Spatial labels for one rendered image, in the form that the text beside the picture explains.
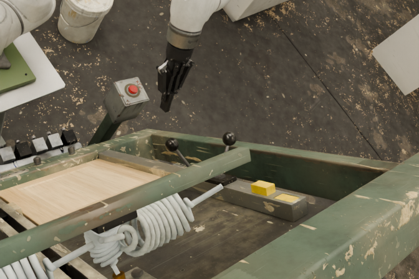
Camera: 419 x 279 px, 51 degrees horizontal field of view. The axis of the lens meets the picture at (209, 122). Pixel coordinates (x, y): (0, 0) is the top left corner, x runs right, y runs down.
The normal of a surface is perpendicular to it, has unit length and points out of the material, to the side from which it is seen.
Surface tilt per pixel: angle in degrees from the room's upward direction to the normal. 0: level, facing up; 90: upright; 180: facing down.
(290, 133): 0
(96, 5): 0
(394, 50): 90
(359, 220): 59
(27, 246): 31
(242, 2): 90
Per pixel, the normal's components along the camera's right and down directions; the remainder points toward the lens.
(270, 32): 0.46, -0.44
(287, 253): -0.16, -0.97
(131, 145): 0.63, 0.06
